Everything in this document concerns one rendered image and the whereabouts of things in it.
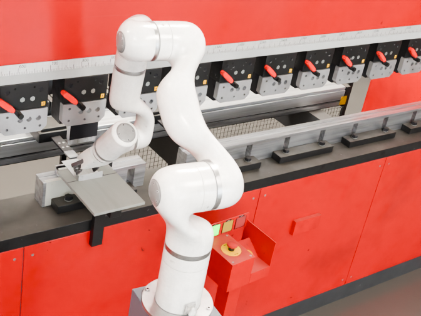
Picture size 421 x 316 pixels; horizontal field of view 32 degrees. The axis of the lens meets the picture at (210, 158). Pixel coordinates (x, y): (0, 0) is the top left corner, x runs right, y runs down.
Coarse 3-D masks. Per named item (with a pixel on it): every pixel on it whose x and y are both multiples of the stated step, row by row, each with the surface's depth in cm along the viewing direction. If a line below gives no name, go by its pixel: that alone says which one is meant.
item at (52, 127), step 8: (48, 120) 262; (48, 128) 257; (56, 128) 259; (64, 128) 261; (40, 136) 255; (48, 136) 257; (56, 136) 259; (64, 136) 261; (56, 144) 255; (64, 144) 255; (64, 152) 251; (72, 152) 251
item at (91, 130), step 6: (72, 126) 237; (78, 126) 238; (84, 126) 239; (90, 126) 241; (96, 126) 242; (72, 132) 238; (78, 132) 239; (84, 132) 241; (90, 132) 242; (96, 132) 244; (72, 138) 239; (78, 138) 240; (84, 138) 243; (90, 138) 244
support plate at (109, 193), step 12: (108, 168) 247; (72, 180) 237; (96, 180) 240; (108, 180) 241; (120, 180) 242; (84, 192) 232; (96, 192) 234; (108, 192) 235; (120, 192) 236; (132, 192) 237; (84, 204) 228; (96, 204) 228; (108, 204) 229; (120, 204) 230; (132, 204) 231
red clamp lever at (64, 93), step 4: (64, 92) 220; (64, 96) 221; (68, 96) 221; (72, 96) 222; (72, 100) 223; (76, 100) 224; (76, 104) 225; (80, 104) 226; (80, 108) 226; (84, 108) 226
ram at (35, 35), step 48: (0, 0) 198; (48, 0) 206; (96, 0) 215; (144, 0) 225; (192, 0) 236; (240, 0) 247; (288, 0) 260; (336, 0) 275; (384, 0) 291; (0, 48) 205; (48, 48) 214; (96, 48) 224; (288, 48) 273
